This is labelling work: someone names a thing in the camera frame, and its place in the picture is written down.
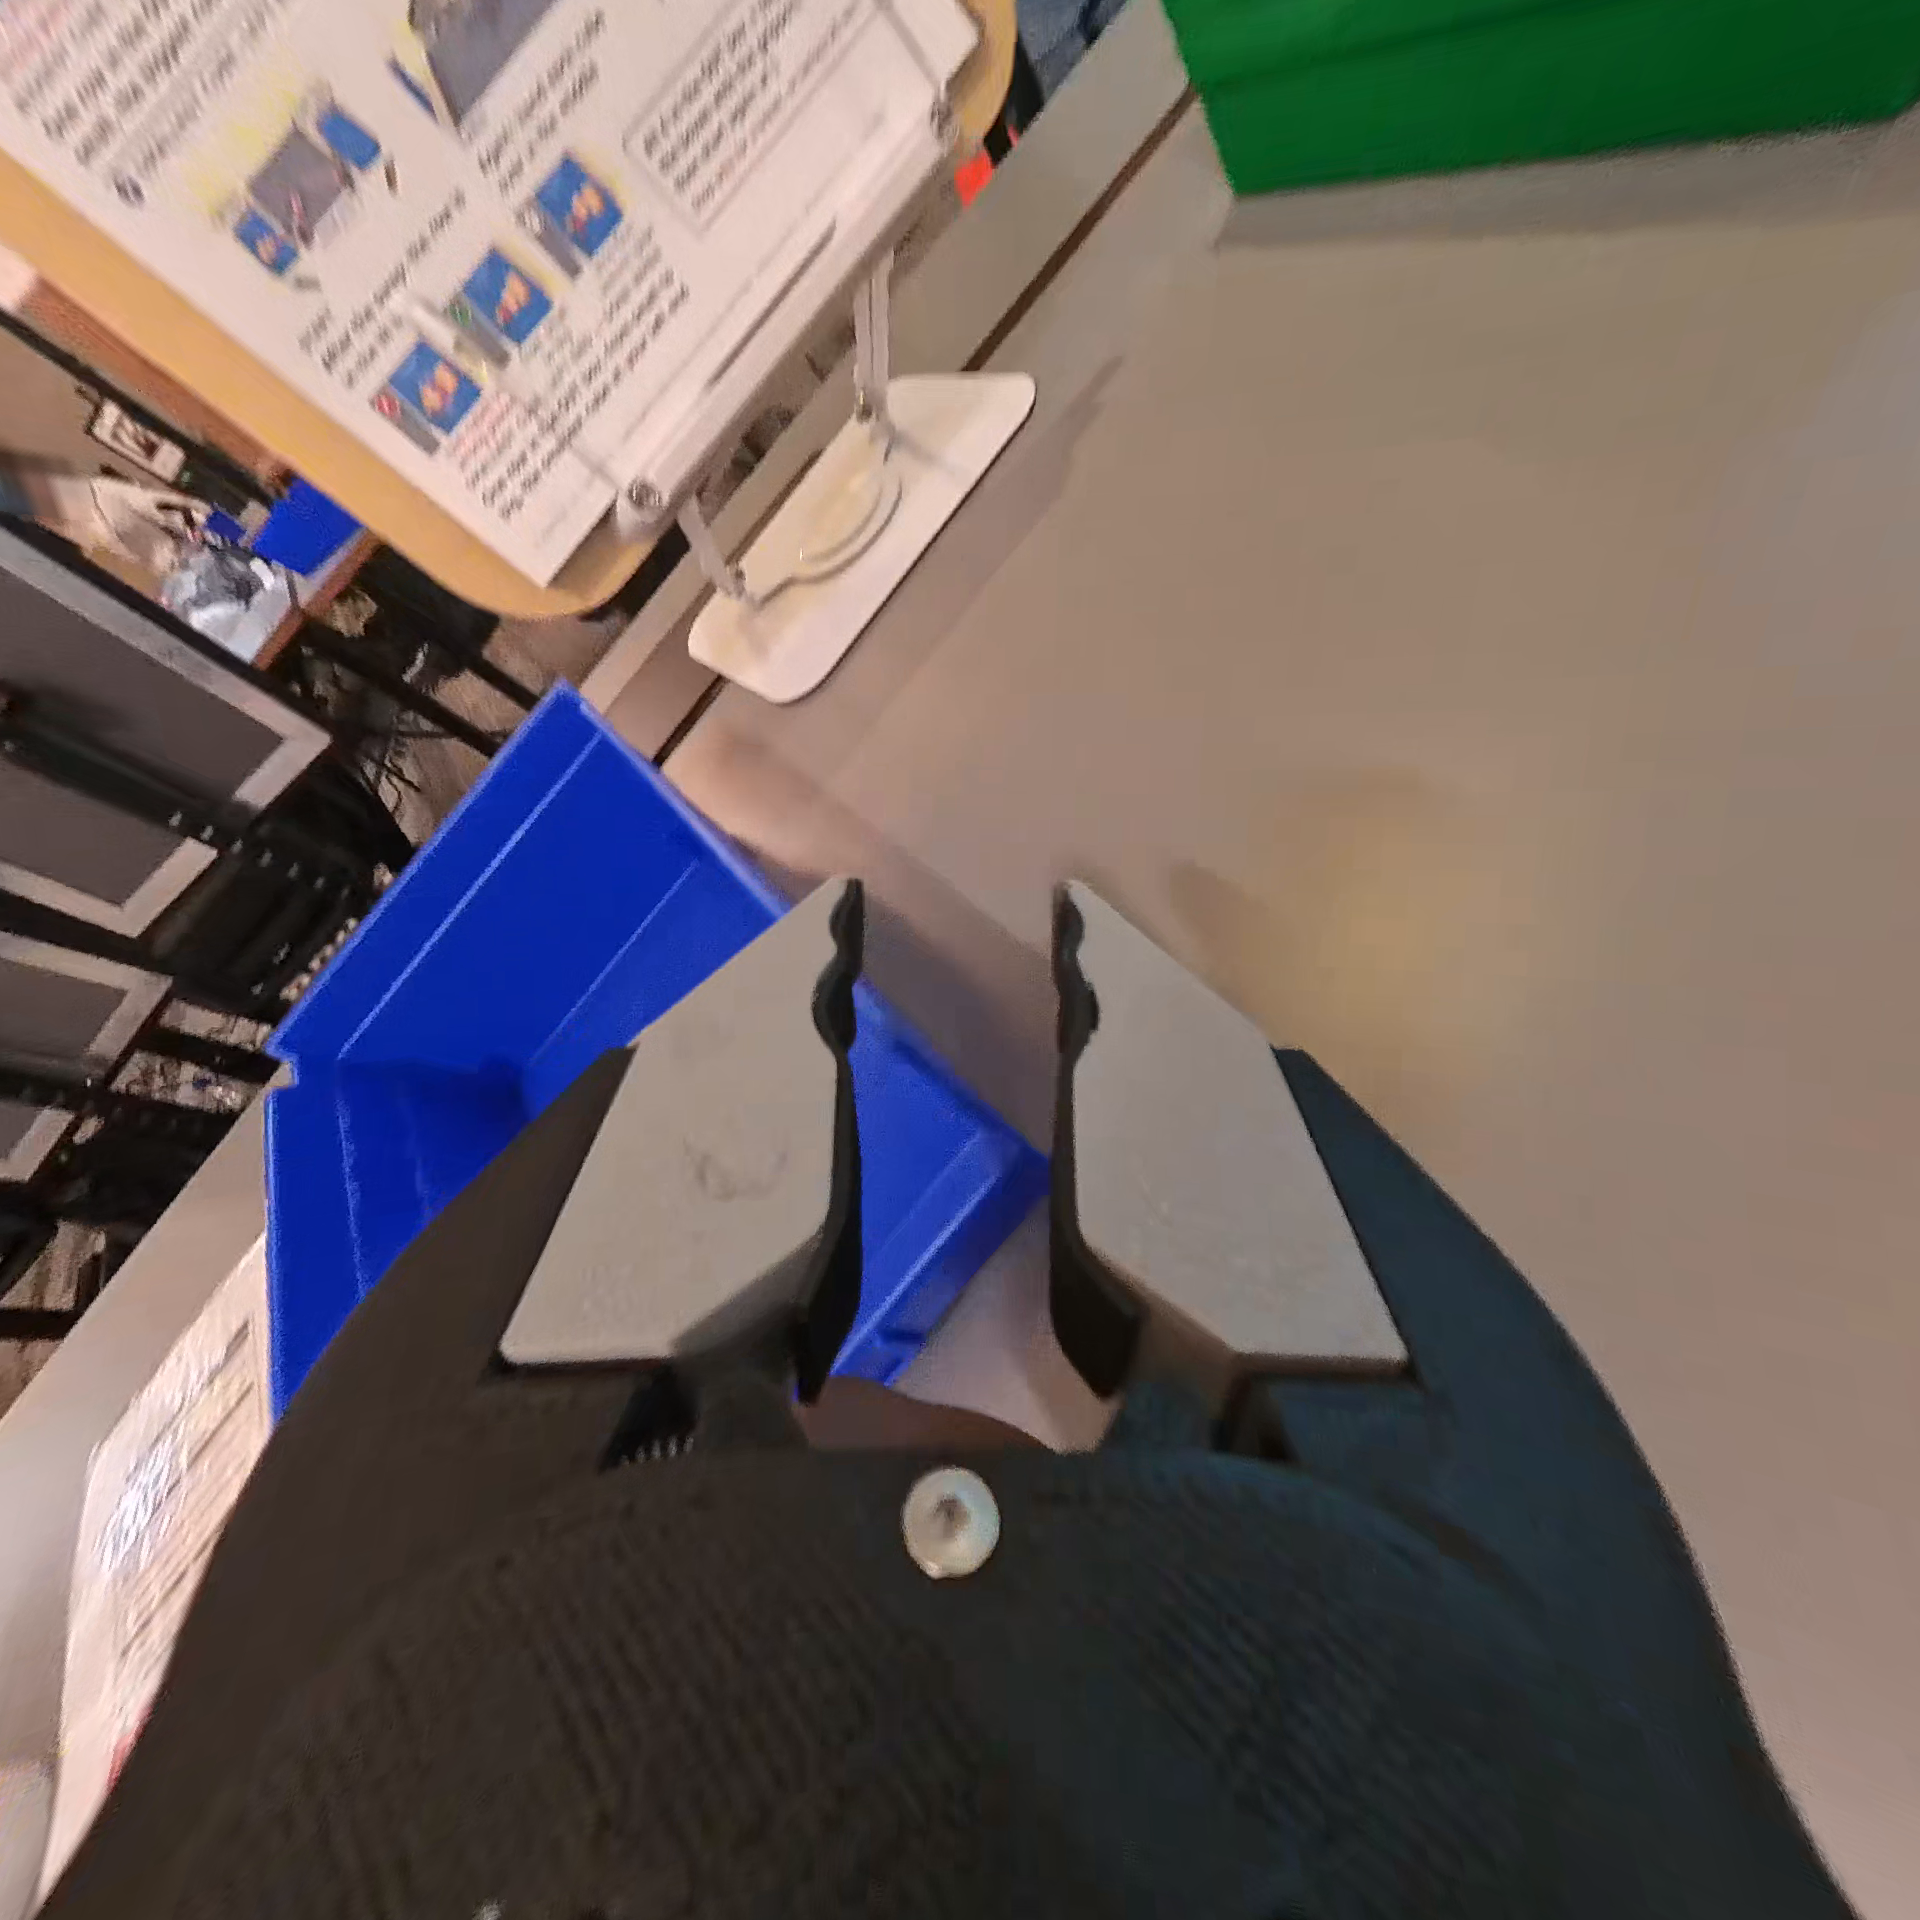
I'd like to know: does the green plastic bin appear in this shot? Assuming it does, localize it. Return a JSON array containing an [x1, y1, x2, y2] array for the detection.
[[1158, 0, 1920, 202]]

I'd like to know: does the wooden stand board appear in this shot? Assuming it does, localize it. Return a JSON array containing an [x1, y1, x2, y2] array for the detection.
[[0, 0, 1025, 623]]

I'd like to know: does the printed paper sheet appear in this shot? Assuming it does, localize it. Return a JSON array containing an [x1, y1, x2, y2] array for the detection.
[[60, 1241, 283, 1817]]

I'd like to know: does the blue plastic bin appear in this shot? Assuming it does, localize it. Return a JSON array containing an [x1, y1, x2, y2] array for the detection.
[[262, 681, 1055, 1427]]

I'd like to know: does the small blue storage bin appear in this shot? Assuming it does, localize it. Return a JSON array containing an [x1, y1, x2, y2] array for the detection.
[[244, 478, 372, 582]]

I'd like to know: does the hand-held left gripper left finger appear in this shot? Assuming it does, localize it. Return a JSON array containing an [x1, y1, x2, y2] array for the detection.
[[495, 881, 873, 1409]]

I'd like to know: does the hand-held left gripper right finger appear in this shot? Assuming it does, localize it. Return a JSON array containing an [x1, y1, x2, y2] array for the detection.
[[1044, 881, 1414, 1401]]

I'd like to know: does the white stand base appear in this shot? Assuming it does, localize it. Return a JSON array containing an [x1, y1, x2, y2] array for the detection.
[[671, 247, 1039, 707]]

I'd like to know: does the grey panel rack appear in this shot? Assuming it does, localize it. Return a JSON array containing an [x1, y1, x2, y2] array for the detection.
[[0, 516, 337, 1202]]

